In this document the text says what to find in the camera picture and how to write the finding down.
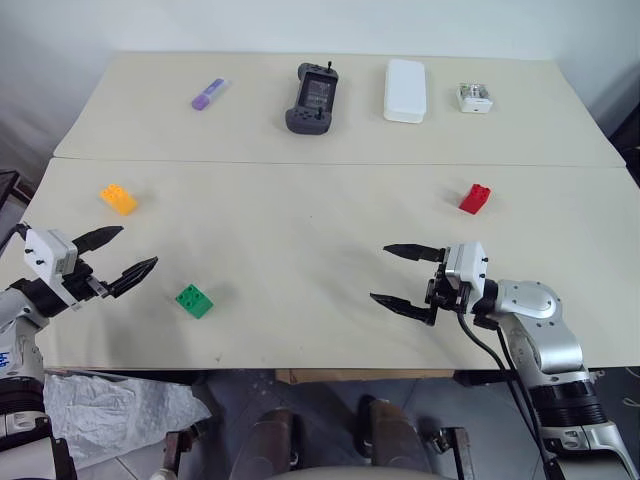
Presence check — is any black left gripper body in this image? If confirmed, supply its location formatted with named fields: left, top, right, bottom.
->
left=59, top=258, right=110, bottom=305

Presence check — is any red toy brick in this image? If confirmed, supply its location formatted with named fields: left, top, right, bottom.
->
left=457, top=182, right=493, bottom=216

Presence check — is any green toy brick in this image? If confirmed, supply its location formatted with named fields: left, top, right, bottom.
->
left=174, top=283, right=216, bottom=320

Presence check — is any dark furniture beside table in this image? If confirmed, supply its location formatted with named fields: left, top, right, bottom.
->
left=605, top=63, right=640, bottom=187

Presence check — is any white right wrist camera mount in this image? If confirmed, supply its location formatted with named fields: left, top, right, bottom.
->
left=443, top=241, right=490, bottom=302

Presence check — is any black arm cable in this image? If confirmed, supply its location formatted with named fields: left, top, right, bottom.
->
left=455, top=298, right=567, bottom=480
left=0, top=222, right=29, bottom=252

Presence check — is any wooden board under table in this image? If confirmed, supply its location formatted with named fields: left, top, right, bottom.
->
left=274, top=368, right=457, bottom=386

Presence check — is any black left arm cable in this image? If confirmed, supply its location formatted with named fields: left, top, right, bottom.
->
left=0, top=222, right=29, bottom=252

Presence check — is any dark grey handheld game controller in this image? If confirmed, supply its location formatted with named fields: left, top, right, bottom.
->
left=284, top=60, right=341, bottom=137

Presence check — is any orange toy brick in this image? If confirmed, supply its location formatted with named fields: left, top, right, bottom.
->
left=99, top=183, right=139, bottom=217

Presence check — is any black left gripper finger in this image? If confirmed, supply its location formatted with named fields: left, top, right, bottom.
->
left=104, top=255, right=160, bottom=300
left=73, top=225, right=125, bottom=259

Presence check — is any white rectangular box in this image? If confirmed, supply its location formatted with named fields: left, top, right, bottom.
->
left=382, top=58, right=428, bottom=124

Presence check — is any small white charger adapter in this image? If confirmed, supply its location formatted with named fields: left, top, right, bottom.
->
left=455, top=81, right=495, bottom=115

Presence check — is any dark metal frame leg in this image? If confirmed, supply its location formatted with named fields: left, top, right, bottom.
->
left=160, top=421, right=210, bottom=480
left=431, top=425, right=477, bottom=480

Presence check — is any dark rounded shape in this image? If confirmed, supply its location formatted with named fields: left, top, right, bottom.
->
left=233, top=406, right=302, bottom=475
left=356, top=393, right=432, bottom=474

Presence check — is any crumpled white plastic sheet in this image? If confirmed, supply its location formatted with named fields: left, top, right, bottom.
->
left=43, top=373, right=212, bottom=470

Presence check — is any pale curved robot body edge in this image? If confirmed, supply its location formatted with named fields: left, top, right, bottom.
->
left=287, top=464, right=434, bottom=480

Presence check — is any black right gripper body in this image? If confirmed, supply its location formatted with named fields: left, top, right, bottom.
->
left=424, top=259, right=475, bottom=317

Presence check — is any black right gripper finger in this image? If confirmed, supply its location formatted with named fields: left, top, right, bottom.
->
left=369, top=292, right=440, bottom=327
left=382, top=243, right=448, bottom=264

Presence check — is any dark object beside table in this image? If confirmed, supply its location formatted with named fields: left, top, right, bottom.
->
left=0, top=168, right=32, bottom=207

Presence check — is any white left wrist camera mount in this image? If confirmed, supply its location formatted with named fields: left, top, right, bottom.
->
left=23, top=227, right=81, bottom=307

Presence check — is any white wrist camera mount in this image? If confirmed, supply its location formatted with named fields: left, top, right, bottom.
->
left=23, top=227, right=81, bottom=307
left=443, top=241, right=490, bottom=302

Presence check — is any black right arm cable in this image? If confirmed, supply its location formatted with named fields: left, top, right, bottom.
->
left=455, top=298, right=567, bottom=480

